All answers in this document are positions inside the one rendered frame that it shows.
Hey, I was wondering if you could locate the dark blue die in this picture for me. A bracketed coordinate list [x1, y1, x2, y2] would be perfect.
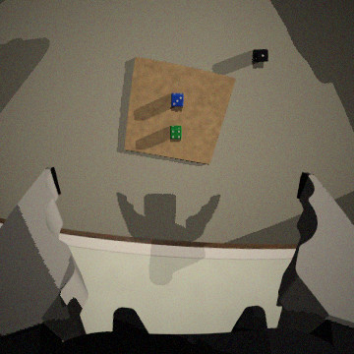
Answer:
[171, 92, 184, 106]

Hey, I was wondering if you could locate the green die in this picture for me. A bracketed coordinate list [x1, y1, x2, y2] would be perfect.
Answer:
[170, 126, 182, 139]

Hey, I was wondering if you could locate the tan mat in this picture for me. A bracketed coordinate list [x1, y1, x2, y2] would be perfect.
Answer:
[125, 57, 236, 164]

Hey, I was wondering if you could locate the black die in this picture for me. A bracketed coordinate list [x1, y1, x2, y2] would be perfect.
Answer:
[253, 49, 268, 62]

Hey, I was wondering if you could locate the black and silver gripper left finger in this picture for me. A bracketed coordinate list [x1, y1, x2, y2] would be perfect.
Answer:
[0, 167, 89, 354]

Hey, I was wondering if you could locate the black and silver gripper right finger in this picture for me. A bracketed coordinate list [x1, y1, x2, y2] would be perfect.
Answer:
[276, 172, 354, 354]

